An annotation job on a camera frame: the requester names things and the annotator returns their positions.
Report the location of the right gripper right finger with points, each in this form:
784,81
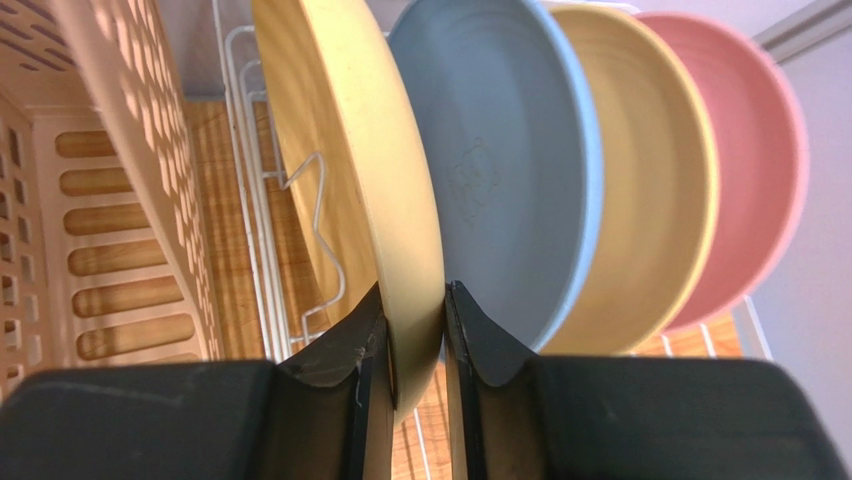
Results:
498,416

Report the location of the pink plastic file organizer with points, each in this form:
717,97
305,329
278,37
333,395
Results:
103,248

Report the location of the pink plate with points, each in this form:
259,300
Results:
763,157

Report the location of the blue plate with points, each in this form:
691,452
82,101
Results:
513,145

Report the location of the white wire dish rack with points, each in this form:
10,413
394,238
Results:
283,280

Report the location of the yellow bear plate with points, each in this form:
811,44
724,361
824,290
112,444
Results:
365,198

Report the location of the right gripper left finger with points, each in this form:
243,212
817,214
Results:
331,406

